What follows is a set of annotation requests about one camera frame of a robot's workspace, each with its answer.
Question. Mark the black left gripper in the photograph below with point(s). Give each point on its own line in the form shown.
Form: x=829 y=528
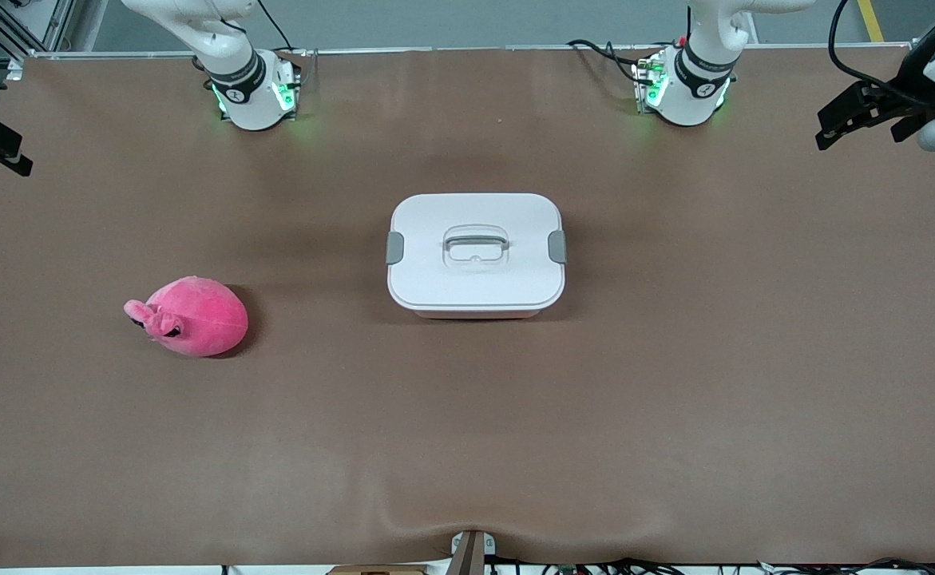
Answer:
x=912 y=81

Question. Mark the pink plush toy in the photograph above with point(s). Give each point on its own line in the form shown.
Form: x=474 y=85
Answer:
x=204 y=319

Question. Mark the white lid with grey latches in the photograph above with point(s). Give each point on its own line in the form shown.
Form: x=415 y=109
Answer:
x=475 y=271

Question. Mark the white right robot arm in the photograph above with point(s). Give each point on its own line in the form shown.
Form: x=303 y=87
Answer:
x=247 y=100

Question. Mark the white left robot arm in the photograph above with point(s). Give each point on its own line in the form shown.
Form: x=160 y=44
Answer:
x=691 y=88

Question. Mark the pink translucent plastic box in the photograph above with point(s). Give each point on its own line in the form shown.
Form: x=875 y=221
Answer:
x=475 y=315

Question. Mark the brown table mat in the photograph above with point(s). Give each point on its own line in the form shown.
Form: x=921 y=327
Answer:
x=467 y=439

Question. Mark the metal table edge clamp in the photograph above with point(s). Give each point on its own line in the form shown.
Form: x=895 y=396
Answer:
x=471 y=551

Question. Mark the aluminium frame profile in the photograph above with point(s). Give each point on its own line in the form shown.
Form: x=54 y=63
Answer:
x=4 y=28

